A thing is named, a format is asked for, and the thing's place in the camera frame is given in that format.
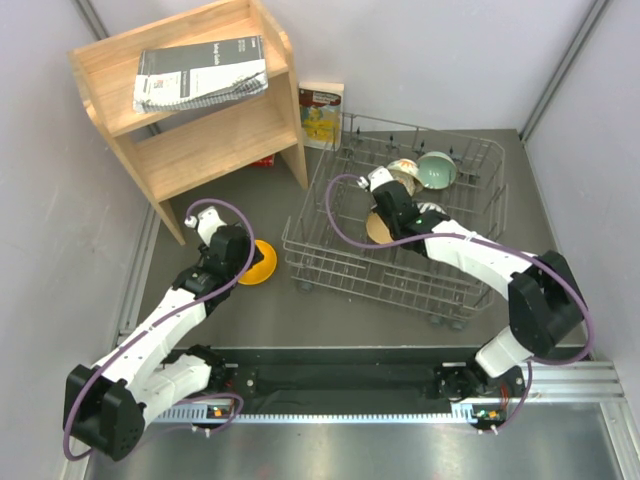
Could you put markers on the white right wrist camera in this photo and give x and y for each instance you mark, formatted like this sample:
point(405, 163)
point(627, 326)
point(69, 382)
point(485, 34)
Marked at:
point(375, 179)

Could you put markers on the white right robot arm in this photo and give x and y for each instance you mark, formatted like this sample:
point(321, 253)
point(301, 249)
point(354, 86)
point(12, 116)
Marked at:
point(544, 304)

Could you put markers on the grey wire dish rack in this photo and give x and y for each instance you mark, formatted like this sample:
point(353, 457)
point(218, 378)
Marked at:
point(319, 244)

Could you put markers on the yellow plastic bowl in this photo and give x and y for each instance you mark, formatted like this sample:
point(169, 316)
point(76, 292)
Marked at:
point(261, 270)

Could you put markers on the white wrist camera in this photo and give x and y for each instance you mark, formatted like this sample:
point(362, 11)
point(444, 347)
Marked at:
point(206, 223)
point(375, 179)

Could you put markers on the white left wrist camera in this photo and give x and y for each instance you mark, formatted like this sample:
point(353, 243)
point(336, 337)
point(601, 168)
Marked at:
point(206, 223)

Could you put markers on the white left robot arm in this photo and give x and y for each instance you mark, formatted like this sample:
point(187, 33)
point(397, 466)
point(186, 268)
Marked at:
point(150, 340)

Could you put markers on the aluminium rail with cable duct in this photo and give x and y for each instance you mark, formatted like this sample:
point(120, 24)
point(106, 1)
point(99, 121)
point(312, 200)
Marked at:
point(581, 383)

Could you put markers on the beige bird-pattern bowl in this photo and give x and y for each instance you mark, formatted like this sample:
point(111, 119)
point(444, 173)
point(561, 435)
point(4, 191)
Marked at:
point(376, 229)

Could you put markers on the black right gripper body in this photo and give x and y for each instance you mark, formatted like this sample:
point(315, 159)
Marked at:
point(393, 229)

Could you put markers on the pale green ceramic bowl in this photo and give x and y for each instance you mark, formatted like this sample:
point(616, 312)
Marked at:
point(436, 170)

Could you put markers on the wooden two-tier shelf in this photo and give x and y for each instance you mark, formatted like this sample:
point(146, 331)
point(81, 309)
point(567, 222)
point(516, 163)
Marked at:
point(190, 155)

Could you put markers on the colourful paperback book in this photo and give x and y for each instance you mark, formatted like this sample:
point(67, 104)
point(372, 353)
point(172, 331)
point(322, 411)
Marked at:
point(320, 105)

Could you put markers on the black-white striped bowl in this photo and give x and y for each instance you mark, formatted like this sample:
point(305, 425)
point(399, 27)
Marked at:
point(430, 206)

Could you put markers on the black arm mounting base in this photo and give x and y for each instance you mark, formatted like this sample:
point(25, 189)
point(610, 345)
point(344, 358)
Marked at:
point(353, 380)

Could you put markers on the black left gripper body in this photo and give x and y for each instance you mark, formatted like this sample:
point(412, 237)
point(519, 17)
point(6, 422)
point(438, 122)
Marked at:
point(241, 265)

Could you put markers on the floral patterned ceramic bowl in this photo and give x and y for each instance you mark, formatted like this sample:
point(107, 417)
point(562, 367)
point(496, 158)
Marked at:
point(410, 182)

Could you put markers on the small red object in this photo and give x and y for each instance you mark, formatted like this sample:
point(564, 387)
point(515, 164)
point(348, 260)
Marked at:
point(265, 162)

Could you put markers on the grey spiral-bound manual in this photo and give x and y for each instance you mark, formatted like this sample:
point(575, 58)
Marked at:
point(200, 75)

